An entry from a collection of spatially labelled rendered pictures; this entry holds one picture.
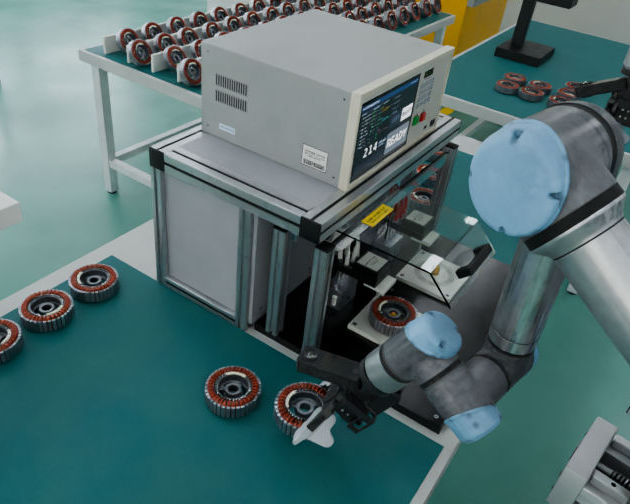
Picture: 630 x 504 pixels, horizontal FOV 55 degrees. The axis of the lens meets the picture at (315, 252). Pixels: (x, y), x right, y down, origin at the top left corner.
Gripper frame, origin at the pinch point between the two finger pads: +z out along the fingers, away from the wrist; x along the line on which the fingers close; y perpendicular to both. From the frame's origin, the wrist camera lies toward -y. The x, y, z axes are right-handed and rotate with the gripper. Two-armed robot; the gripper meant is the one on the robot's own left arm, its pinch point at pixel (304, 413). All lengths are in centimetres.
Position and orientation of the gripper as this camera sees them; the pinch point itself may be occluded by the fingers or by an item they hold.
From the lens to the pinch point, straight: 114.9
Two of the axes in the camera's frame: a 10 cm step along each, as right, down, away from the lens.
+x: 3.5, -5.2, 7.8
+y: 7.5, 6.5, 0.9
